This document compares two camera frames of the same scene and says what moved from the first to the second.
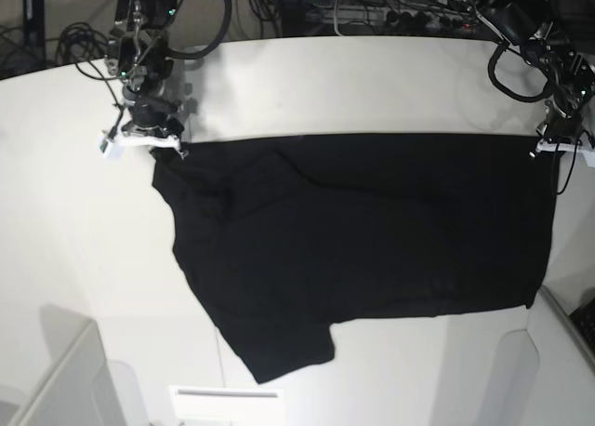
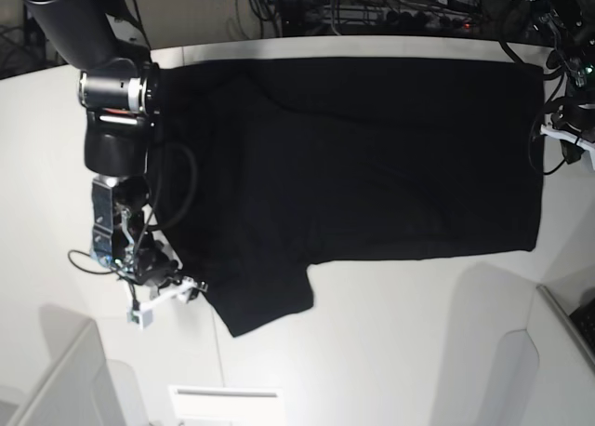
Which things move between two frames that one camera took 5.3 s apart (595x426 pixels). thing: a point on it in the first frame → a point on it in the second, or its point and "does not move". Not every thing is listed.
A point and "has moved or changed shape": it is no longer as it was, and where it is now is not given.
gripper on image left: (155, 123) → (154, 263)
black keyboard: (584, 317) does not move
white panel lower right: (544, 375) does not move
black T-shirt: (290, 234) has moved or changed shape
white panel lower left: (82, 387) does not move
